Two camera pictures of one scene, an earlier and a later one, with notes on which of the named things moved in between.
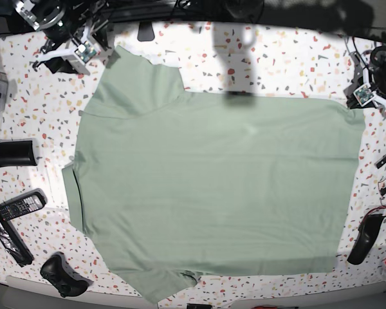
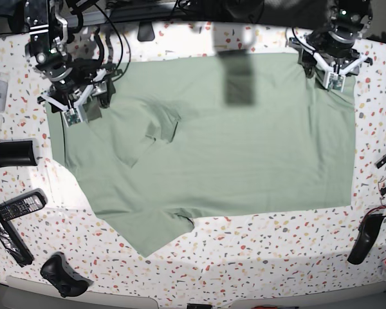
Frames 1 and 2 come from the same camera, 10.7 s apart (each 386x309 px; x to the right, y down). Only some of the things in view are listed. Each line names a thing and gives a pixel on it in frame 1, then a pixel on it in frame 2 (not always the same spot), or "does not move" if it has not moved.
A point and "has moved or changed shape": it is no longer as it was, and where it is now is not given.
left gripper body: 359,92 -> 330,70
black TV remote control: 22,205 does not move
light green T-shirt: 173,185 has moved or changed shape
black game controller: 56,270 does not move
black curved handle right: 368,231 does not move
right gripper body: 82,49 -> 80,99
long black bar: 17,248 does not move
